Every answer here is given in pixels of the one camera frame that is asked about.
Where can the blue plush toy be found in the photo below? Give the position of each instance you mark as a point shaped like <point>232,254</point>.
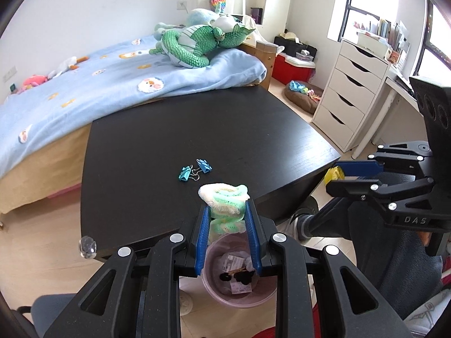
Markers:
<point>297,86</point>

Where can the clear crystal knob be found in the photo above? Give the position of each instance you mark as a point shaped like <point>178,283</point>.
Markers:
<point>87,246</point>

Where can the brown pet bed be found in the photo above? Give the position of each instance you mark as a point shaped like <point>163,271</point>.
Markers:
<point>306,100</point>

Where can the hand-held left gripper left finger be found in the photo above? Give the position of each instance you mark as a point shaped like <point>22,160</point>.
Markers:
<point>202,243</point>

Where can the white drawer unit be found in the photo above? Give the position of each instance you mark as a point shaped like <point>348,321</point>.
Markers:
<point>352,91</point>

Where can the white desk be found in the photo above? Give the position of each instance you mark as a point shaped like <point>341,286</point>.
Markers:
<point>398,93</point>

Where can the purple box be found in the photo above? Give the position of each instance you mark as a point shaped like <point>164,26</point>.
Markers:
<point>256,14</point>

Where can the green and white fuzzy sock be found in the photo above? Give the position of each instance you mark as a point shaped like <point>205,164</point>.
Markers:
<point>225,200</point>

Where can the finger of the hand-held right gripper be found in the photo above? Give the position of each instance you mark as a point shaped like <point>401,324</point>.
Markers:
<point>352,186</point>
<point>356,169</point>

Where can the paper tag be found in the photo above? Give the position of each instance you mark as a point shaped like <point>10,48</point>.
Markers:
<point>230,262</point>
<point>241,287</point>

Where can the rainbow bag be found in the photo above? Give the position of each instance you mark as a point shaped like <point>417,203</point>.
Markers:
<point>217,1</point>

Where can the red box with white lid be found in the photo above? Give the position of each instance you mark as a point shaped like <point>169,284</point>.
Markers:
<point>294,68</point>

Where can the light blue blanket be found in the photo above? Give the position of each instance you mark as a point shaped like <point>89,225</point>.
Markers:
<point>105,88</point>

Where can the person's light shirt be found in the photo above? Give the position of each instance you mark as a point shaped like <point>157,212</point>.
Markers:
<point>426,315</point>

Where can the light blue plush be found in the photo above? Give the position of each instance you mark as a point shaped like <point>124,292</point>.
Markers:
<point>199,16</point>

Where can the blue binder clip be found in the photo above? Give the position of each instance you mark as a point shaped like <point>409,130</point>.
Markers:
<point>184,173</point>
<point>204,166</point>

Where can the white slipper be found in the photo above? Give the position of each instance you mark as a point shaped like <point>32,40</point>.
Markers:
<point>185,303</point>

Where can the row of books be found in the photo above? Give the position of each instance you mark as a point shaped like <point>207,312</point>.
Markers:
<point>385,31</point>

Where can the person's shoe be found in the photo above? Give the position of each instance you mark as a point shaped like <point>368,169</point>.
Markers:
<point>299,221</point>

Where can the wooden bed headboard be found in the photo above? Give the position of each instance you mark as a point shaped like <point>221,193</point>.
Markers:
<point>264,58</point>

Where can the pink plush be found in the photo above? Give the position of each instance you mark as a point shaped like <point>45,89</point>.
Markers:
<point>33,81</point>

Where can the black bag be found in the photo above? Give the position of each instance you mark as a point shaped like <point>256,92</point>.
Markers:
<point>296,46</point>

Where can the wall outlet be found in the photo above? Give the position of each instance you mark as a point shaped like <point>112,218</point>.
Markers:
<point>10,74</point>
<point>182,4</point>

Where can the yellow foil wrapper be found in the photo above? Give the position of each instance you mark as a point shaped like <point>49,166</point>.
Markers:
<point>333,175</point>

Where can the green dragon plush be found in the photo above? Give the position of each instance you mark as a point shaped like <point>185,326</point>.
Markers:
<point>193,44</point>

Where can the person's leg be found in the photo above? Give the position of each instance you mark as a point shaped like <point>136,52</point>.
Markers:
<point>387,253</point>

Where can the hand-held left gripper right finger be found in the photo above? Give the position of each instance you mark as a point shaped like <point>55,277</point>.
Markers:
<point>254,239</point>

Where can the pink trash bin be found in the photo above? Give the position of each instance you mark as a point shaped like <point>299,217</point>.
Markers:
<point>218,288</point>

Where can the white duck plush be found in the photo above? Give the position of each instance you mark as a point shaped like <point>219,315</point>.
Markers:
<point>65,65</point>

